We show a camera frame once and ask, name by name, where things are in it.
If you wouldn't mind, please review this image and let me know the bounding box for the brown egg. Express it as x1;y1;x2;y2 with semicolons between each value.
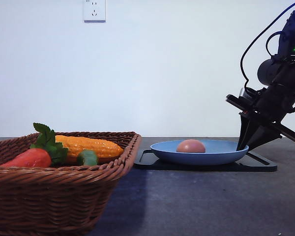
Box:
176;139;206;153

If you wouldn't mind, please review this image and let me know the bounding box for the black rectangular tray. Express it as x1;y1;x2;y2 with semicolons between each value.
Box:
133;150;278;172

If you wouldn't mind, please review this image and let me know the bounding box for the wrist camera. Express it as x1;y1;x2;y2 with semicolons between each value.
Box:
226;87;259;111

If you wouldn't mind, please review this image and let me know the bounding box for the yellow toy corn cob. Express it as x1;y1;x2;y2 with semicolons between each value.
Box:
55;135;124;158

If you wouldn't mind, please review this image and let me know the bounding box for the blue round plate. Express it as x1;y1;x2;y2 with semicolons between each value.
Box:
150;141;249;166

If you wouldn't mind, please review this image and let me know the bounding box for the brown wicker basket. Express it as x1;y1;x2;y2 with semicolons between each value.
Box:
0;131;141;236

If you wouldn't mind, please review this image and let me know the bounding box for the white wall socket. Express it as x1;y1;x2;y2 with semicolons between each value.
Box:
84;0;106;23

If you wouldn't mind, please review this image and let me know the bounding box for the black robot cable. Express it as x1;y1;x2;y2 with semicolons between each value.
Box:
240;4;295;90

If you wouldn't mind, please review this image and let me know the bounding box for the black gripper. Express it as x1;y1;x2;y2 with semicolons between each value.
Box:
226;84;295;151

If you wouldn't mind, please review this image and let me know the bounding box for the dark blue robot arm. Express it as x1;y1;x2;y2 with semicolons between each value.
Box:
226;8;295;150

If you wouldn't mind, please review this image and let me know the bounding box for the orange toy carrot with leaves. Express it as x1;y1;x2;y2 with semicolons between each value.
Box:
0;123;68;168

